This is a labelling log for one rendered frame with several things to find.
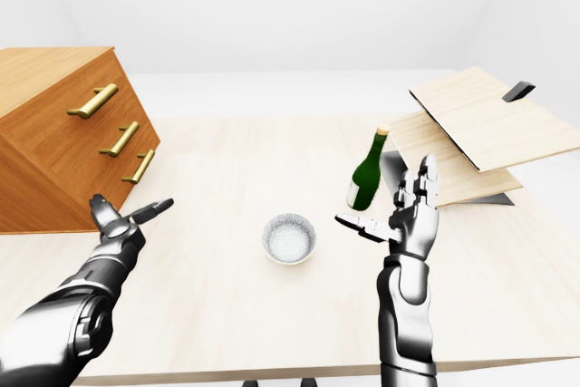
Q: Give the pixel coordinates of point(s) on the small dark shape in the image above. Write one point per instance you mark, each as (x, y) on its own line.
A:
(250, 384)
(309, 383)

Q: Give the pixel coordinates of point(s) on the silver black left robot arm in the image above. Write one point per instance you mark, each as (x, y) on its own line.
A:
(77, 310)

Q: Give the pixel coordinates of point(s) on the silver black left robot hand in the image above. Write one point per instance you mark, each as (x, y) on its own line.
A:
(118, 227)

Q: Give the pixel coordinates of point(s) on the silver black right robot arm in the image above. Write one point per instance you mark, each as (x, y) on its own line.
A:
(405, 314)

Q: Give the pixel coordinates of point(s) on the small wooden drawer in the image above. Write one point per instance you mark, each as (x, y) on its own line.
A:
(113, 192)

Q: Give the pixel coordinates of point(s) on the speckled grey bowl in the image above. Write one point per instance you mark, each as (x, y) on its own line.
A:
(290, 239)

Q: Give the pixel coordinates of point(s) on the green glass bottle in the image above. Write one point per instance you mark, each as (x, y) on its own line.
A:
(367, 176)

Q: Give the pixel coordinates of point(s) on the black block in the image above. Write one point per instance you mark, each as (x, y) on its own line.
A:
(519, 91)

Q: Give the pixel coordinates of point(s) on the medium wooden drawer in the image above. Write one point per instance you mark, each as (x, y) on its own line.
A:
(90, 165)

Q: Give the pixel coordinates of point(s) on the large wooden drawer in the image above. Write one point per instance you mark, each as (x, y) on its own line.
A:
(54, 133)

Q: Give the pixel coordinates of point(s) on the wooden cabinet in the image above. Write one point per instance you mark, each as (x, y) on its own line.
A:
(27, 88)

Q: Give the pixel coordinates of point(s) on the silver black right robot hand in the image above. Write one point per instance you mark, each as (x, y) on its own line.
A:
(417, 228)

